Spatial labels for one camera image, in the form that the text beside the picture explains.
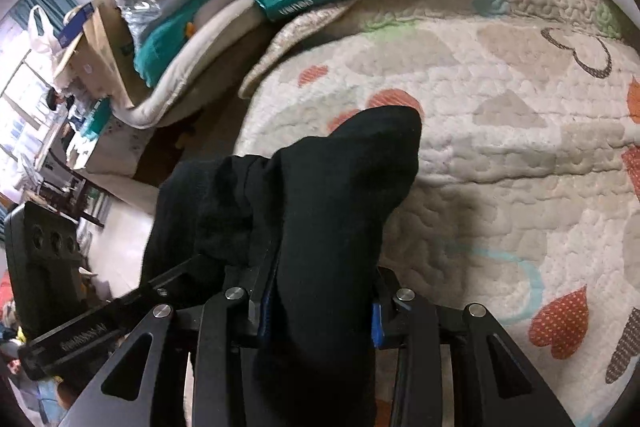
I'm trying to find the black pants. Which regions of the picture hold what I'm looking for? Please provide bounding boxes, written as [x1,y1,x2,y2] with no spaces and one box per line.
[141,106,422,426]

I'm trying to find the heart patterned quilt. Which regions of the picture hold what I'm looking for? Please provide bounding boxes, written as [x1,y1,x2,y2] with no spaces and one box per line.
[235,0,639,426]

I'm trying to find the brown cardboard box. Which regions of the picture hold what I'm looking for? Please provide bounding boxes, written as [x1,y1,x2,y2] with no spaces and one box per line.
[52,0,150,108]

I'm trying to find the beige cushion pad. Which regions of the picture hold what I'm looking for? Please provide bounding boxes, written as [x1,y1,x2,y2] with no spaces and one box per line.
[112,0,266,129]

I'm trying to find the teal folded towel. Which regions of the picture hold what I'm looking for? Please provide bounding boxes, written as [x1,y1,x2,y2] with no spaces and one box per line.
[134,0,208,89]

